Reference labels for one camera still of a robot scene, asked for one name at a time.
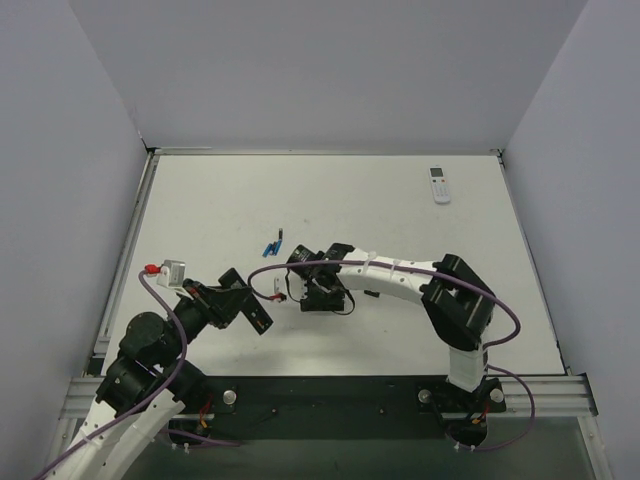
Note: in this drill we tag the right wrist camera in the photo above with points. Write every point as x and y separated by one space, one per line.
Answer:
278 294

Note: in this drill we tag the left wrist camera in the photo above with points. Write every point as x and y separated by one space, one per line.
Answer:
170 274

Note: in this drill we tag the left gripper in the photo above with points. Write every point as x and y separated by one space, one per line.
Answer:
232 298

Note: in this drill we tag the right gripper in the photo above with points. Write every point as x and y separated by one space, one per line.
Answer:
310 282

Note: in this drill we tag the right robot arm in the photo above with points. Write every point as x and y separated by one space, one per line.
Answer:
458 315

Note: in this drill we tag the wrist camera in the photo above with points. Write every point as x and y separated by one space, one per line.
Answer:
278 294
170 274

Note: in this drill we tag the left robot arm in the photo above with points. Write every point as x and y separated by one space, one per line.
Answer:
151 380

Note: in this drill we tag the black remote control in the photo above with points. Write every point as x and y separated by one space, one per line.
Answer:
257 316

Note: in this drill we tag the white remote control far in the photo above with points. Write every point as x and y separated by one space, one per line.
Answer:
439 185

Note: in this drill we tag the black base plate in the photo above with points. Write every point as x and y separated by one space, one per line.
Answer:
241 409

